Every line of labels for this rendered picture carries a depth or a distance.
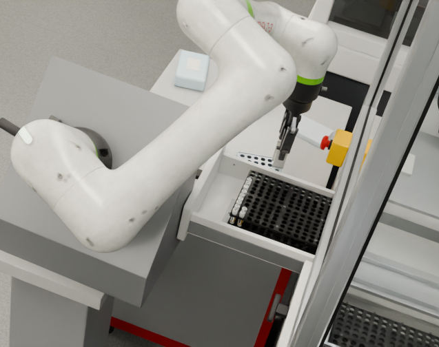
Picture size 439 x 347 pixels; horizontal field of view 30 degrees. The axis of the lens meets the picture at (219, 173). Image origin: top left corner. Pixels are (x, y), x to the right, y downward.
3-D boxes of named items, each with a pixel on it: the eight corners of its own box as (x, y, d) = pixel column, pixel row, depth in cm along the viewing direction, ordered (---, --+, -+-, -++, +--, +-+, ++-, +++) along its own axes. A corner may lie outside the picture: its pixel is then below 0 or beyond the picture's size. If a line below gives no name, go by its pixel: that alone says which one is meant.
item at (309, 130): (282, 129, 237) (283, 124, 236) (295, 116, 243) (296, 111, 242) (320, 148, 233) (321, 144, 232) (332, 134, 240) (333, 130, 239)
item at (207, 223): (186, 233, 187) (191, 215, 183) (219, 169, 206) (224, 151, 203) (351, 293, 183) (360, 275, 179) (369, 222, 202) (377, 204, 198)
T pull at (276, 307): (265, 321, 163) (267, 317, 162) (274, 296, 169) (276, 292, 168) (282, 328, 163) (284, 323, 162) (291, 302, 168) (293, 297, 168)
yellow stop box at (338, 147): (322, 162, 216) (330, 141, 211) (328, 146, 221) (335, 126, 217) (340, 168, 215) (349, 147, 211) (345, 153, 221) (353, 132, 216)
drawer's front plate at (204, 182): (176, 239, 187) (183, 205, 180) (213, 167, 209) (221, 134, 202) (182, 242, 187) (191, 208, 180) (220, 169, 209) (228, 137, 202)
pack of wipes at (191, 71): (203, 93, 243) (206, 80, 240) (172, 86, 243) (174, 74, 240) (208, 66, 255) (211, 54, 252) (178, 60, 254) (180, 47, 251)
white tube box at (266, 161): (233, 181, 215) (236, 171, 213) (234, 161, 222) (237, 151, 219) (279, 188, 216) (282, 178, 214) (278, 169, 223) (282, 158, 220)
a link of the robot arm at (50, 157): (75, 213, 168) (44, 211, 149) (27, 157, 170) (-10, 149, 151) (120, 171, 167) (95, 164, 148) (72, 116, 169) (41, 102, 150)
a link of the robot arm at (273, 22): (242, 52, 167) (262, 1, 164) (194, 31, 170) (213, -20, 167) (284, 55, 201) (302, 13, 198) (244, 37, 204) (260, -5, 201)
